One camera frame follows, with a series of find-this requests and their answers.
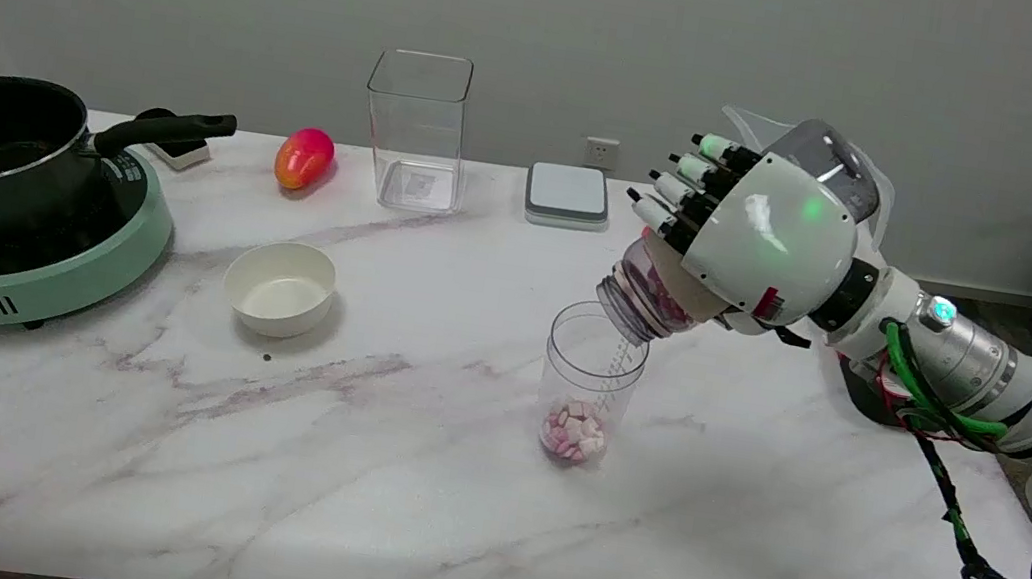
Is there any white bowl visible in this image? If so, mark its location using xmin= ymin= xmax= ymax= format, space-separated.
xmin=216 ymin=233 xmax=343 ymax=346

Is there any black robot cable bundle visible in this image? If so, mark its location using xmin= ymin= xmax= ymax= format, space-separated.
xmin=879 ymin=415 xmax=1032 ymax=579

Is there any green robot cable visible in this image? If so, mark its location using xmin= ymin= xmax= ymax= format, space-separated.
xmin=871 ymin=320 xmax=1022 ymax=446

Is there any clear plastic pitcher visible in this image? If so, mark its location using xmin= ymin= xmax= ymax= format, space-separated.
xmin=705 ymin=105 xmax=906 ymax=254

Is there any clear square container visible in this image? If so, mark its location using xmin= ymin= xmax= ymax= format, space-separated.
xmin=350 ymin=45 xmax=481 ymax=219

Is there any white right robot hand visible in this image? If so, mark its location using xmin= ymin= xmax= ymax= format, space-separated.
xmin=611 ymin=95 xmax=903 ymax=355

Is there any clear bottle with pink candies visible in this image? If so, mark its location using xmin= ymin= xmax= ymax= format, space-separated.
xmin=590 ymin=224 xmax=716 ymax=355

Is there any grey white kitchen scale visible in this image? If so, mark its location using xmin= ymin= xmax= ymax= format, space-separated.
xmin=520 ymin=159 xmax=616 ymax=235

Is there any clear plastic measuring cup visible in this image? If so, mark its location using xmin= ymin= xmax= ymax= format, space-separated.
xmin=529 ymin=296 xmax=655 ymax=476

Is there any white black power adapter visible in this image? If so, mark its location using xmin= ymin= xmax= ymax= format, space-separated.
xmin=129 ymin=105 xmax=218 ymax=177

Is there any green induction cooker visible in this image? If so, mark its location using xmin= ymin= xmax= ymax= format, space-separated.
xmin=0 ymin=126 xmax=185 ymax=352

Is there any pink white candies pile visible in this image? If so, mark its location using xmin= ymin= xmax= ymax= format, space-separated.
xmin=537 ymin=395 xmax=612 ymax=470

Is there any red orange mango toy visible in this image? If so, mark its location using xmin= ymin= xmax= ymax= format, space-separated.
xmin=271 ymin=123 xmax=339 ymax=197

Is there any white wall socket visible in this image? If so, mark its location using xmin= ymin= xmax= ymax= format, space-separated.
xmin=583 ymin=136 xmax=621 ymax=171

